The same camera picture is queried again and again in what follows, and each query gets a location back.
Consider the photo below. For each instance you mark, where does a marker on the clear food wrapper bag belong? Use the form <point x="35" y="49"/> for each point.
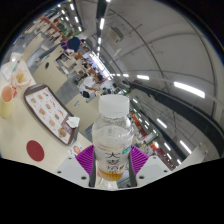
<point x="20" y="78"/>

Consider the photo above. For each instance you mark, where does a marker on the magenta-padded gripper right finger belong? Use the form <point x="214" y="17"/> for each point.
<point x="151" y="168"/>

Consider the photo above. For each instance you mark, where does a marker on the white paper card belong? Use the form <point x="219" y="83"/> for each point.
<point x="7" y="70"/>

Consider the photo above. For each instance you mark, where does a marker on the flat round red coaster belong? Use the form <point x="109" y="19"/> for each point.
<point x="35" y="150"/>

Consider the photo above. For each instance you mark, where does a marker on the white crumpled napkin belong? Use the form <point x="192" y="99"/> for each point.
<point x="73" y="121"/>

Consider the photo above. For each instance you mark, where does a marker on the yellow cup with pink inside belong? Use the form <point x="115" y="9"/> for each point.
<point x="6" y="101"/>

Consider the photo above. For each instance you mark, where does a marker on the clear white-capped tea bottle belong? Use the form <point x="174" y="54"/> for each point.
<point x="112" y="140"/>

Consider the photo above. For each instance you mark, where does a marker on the group of ceiling lights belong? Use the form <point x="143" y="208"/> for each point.
<point x="188" y="89"/>

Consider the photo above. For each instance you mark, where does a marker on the printed paper tray liner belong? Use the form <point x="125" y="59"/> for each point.
<point x="46" y="111"/>

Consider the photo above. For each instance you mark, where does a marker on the ceiling air conditioner unit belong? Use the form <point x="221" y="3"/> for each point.
<point x="115" y="35"/>

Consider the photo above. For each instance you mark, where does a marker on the group of beige chairs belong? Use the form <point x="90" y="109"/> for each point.
<point x="50" y="75"/>

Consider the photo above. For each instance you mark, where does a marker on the person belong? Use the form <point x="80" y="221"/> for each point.
<point x="73" y="44"/>
<point x="89" y="82"/>

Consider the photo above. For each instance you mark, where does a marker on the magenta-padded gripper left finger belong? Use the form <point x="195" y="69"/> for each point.
<point x="71" y="170"/>

